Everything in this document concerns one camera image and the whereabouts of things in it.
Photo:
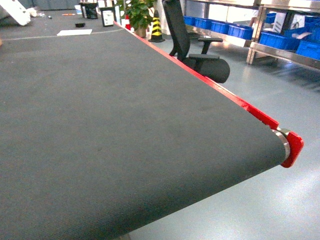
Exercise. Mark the white framed sign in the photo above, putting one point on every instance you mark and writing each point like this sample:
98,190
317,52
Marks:
107,16

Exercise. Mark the red conveyor end cap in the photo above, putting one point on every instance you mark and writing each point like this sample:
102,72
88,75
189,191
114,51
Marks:
296,144

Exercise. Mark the yellow black striped cone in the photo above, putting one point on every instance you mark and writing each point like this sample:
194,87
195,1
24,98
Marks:
156,33

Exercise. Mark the stainless steel shelf rack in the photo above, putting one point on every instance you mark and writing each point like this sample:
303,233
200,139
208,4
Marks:
265,43

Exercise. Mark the potted green plant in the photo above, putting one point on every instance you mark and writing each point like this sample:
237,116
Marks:
139,12

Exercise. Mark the small black round object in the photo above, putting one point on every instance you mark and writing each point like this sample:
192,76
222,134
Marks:
80,25

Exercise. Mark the white flat board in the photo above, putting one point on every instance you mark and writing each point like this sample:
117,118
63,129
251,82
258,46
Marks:
75,32

